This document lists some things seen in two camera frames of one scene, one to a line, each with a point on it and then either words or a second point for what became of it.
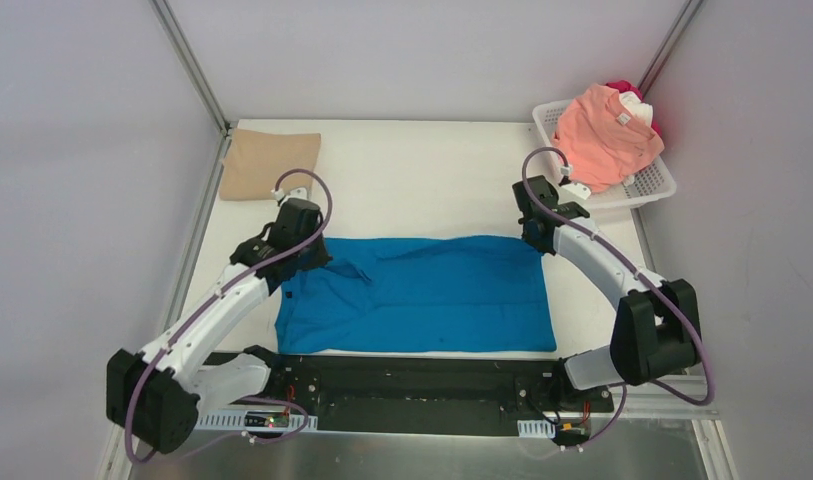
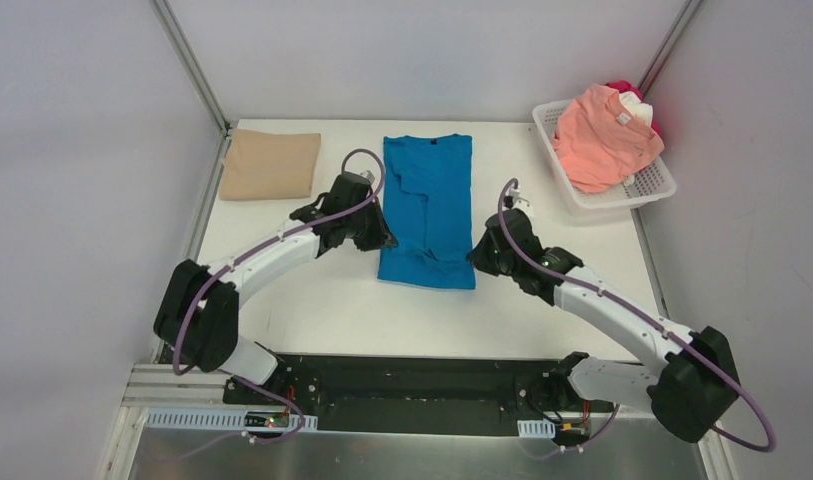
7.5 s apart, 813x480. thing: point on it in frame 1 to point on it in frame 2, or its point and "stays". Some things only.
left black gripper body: (311, 255) to (371, 229)
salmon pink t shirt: (601, 140) stays
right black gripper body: (535, 235) to (488, 250)
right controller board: (568, 431) stays
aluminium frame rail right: (682, 21) stays
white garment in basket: (641, 110) stays
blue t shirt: (401, 294) to (428, 200)
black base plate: (431, 393) stays
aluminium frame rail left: (192, 65) stays
